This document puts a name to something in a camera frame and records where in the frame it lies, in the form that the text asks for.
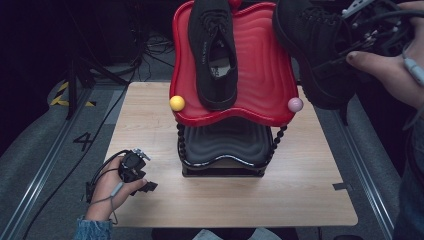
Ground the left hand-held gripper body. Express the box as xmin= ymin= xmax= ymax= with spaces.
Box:
xmin=118 ymin=148 xmax=152 ymax=184

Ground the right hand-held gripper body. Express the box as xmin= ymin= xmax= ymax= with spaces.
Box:
xmin=341 ymin=0 xmax=418 ymax=57

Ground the black knit sneaker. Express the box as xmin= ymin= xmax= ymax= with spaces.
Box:
xmin=272 ymin=0 xmax=357 ymax=111
xmin=187 ymin=0 xmax=239 ymax=112

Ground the red and black tiered rack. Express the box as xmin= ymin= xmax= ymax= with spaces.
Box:
xmin=168 ymin=0 xmax=305 ymax=178

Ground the person's left hand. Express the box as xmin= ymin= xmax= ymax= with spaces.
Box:
xmin=84 ymin=155 xmax=148 ymax=223

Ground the person's right hand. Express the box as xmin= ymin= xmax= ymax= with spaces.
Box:
xmin=345 ymin=1 xmax=424 ymax=111

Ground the yellow and black floor tape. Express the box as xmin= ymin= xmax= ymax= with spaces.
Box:
xmin=49 ymin=81 xmax=98 ymax=108

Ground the black tripod stand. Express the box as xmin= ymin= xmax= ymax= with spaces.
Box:
xmin=64 ymin=56 xmax=129 ymax=121

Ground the grey left gripper cable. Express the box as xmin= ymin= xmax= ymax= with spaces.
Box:
xmin=90 ymin=181 xmax=127 ymax=226

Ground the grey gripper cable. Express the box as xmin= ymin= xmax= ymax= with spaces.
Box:
xmin=400 ymin=43 xmax=424 ymax=132
xmin=90 ymin=181 xmax=127 ymax=226

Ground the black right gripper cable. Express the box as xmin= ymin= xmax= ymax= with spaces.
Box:
xmin=369 ymin=8 xmax=424 ymax=26

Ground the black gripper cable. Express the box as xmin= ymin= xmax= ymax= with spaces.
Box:
xmin=21 ymin=149 xmax=132 ymax=240
xmin=369 ymin=8 xmax=424 ymax=26

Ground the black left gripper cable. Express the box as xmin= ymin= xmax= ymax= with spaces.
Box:
xmin=21 ymin=149 xmax=132 ymax=240

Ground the grey right gripper cable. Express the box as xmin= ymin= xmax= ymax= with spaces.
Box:
xmin=400 ymin=43 xmax=424 ymax=132

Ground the metal floor rail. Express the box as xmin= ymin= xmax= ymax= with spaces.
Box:
xmin=0 ymin=89 xmax=95 ymax=240
xmin=328 ymin=106 xmax=399 ymax=240

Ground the tangle of black floor cables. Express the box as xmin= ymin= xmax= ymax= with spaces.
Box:
xmin=131 ymin=28 xmax=178 ymax=84

